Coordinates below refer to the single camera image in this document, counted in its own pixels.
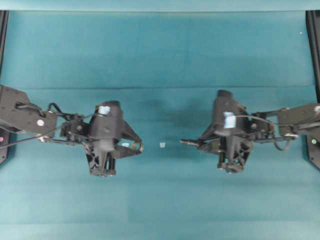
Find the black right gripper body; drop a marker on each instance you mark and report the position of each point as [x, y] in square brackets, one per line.
[234, 152]

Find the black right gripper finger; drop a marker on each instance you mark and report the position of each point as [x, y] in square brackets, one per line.
[213, 146]
[208, 136]

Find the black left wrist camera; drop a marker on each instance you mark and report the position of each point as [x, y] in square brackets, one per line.
[105, 126]

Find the black metal frame rail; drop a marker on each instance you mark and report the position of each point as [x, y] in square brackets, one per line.
[4, 16]

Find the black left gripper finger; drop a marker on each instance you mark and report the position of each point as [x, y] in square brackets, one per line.
[129, 134]
[124, 152]

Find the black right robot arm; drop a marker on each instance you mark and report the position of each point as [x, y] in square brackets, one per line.
[282, 126]

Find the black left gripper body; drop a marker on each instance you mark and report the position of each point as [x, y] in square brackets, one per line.
[101, 163]

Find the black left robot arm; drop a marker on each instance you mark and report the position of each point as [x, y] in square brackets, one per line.
[19, 116]

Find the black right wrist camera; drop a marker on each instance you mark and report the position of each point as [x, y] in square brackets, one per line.
[224, 116]

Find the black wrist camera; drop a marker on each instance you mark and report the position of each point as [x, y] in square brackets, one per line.
[224, 116]
[105, 126]

